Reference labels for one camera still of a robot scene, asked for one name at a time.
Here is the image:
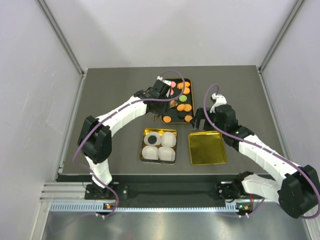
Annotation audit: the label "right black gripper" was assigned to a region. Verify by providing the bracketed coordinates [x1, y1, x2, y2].
[190, 107, 227, 135]

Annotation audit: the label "orange star cookie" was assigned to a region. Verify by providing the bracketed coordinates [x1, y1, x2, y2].
[169, 100, 178, 109]

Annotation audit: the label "black round cookie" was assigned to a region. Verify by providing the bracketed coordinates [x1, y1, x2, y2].
[147, 135, 158, 146]
[177, 111, 187, 120]

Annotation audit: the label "gold tin lid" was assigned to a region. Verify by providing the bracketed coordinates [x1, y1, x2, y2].
[188, 131, 227, 166]

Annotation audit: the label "orange round cookie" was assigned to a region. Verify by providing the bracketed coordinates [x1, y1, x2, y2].
[176, 104, 186, 112]

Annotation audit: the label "metal tongs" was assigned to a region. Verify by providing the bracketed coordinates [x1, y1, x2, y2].
[152, 101, 172, 122]

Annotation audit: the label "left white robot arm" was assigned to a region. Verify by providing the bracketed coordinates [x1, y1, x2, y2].
[72, 77, 172, 199]

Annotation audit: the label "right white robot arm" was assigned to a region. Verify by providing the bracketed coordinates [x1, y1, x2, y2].
[191, 93, 320, 219]

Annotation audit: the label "orange cookie bottom right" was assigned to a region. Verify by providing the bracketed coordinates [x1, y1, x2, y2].
[184, 115, 193, 123]

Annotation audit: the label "orange cookie middle right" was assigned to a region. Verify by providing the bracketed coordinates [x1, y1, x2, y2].
[184, 104, 192, 112]

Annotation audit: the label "orange flower cookie top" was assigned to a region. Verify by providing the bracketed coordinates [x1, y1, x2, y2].
[177, 82, 183, 90]

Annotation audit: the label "black cookie tray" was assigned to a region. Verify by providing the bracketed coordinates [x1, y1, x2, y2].
[160, 78, 195, 124]

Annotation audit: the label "green cookie right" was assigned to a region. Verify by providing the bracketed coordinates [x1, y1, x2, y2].
[178, 94, 188, 103]

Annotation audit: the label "orange cookie upper right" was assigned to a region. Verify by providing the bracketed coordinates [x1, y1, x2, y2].
[183, 87, 190, 95]

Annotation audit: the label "orange cookie bottom left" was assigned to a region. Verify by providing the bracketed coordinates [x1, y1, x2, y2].
[162, 116, 172, 124]

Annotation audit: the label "white paper cup top right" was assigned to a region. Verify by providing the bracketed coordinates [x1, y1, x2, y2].
[161, 131, 177, 148]

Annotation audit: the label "white paper cup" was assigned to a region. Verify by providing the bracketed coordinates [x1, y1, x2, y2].
[158, 146, 176, 162]
[143, 131, 161, 146]
[141, 145, 159, 160]
[161, 131, 177, 148]

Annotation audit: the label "white paper cup bottom right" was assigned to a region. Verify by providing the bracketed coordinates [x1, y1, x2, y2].
[158, 146, 176, 162]

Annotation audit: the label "gold cookie tin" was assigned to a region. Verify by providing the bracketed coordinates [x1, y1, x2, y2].
[140, 128, 178, 165]

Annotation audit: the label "white paper cup top left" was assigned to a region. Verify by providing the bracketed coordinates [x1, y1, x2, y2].
[143, 131, 161, 146]

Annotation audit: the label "white paper cup bottom left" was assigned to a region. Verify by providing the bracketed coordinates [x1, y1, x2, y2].
[141, 145, 159, 160]

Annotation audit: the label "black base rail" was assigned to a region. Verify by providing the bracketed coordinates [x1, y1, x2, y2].
[84, 182, 247, 202]

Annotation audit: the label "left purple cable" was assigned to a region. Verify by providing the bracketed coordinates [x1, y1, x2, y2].
[72, 69, 186, 217]

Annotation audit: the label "slotted cable duct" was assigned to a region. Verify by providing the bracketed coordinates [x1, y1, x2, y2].
[49, 201, 251, 213]

